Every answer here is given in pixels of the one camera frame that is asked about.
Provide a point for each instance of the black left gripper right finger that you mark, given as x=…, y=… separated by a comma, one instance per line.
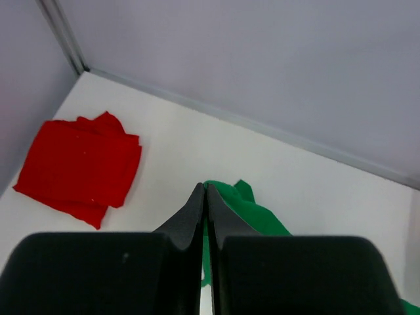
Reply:
x=257, y=274

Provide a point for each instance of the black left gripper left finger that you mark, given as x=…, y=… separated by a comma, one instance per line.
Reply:
x=155, y=272

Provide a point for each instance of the green t shirt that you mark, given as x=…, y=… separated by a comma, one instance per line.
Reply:
x=240, y=198

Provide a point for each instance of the folded red t shirt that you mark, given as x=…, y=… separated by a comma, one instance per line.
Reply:
x=81, y=167

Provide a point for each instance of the left corner frame post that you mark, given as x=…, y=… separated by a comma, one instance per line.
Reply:
x=59, y=25

